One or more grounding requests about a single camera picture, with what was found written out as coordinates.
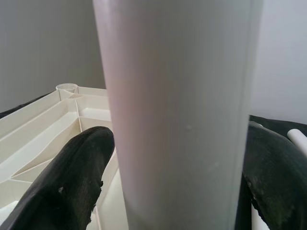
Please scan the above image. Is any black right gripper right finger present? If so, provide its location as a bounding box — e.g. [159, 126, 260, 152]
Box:
[241, 121, 307, 230]

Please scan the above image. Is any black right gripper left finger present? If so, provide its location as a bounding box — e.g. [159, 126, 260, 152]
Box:
[0, 126, 115, 230]

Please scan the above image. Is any white plastic table leg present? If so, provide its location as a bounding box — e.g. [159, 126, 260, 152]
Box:
[287, 128, 307, 157]
[92, 0, 259, 230]

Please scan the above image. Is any white plastic table top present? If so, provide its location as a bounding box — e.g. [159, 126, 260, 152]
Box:
[0, 83, 125, 230]

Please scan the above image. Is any black cloth cover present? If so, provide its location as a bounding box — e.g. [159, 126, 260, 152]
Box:
[0, 94, 307, 144]

